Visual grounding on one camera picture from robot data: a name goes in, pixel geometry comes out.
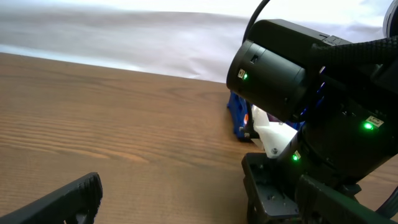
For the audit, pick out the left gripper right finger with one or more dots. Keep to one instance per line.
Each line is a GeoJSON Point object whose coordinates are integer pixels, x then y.
{"type": "Point", "coordinates": [323, 205]}

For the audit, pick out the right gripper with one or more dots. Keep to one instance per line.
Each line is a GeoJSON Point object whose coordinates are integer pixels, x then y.
{"type": "Point", "coordinates": [267, 186]}

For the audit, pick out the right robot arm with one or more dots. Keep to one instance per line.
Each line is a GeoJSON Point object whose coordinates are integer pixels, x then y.
{"type": "Point", "coordinates": [270, 84]}

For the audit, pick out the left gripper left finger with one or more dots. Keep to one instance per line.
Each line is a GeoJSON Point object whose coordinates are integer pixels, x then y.
{"type": "Point", "coordinates": [62, 202]}

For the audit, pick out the blue tray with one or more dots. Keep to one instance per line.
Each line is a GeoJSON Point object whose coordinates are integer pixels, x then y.
{"type": "Point", "coordinates": [236, 115]}

